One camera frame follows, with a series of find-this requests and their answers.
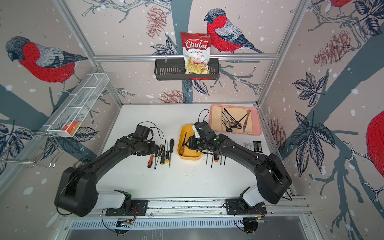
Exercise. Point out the wooden handled knife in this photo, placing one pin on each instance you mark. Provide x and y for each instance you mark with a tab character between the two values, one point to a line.
246	120

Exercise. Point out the clear small packet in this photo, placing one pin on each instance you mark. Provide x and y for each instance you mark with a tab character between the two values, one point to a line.
248	146

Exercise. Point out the wooden handle black screwdriver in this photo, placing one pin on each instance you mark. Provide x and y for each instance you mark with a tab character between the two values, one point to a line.
182	148

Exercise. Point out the beige tray liner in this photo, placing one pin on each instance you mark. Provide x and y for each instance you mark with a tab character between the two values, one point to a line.
232	119

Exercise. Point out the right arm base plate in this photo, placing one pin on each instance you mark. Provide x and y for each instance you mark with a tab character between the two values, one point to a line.
240	207

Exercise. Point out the pink tray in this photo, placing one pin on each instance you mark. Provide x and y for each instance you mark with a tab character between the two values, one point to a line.
235	119

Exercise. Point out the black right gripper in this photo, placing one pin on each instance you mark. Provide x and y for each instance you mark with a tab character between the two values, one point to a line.
191	143

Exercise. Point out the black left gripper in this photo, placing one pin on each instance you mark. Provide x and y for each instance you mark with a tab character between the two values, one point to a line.
153	144

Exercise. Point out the small orange black screwdriver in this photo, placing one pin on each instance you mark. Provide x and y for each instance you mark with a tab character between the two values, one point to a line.
216	157

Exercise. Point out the Chuba cassava chips bag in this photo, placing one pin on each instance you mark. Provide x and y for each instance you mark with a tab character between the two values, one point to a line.
196	51

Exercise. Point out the black long screwdriver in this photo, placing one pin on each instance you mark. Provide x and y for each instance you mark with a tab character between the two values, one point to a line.
171	146

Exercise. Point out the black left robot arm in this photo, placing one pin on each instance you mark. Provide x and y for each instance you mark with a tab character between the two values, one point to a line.
77	192

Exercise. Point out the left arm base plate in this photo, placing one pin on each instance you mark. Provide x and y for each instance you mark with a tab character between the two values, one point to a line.
131	208

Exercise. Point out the white wire wall shelf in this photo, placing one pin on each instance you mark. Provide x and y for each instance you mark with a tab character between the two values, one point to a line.
80	103

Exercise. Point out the black spoon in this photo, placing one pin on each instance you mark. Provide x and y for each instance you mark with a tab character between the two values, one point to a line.
226	123

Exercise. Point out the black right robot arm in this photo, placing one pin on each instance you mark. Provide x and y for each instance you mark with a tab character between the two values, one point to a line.
272	177

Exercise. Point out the orange box in shelf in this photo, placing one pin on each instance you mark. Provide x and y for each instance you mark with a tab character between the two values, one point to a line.
71	127

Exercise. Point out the fat black yellow screwdriver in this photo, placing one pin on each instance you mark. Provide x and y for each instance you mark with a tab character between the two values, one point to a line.
167	156

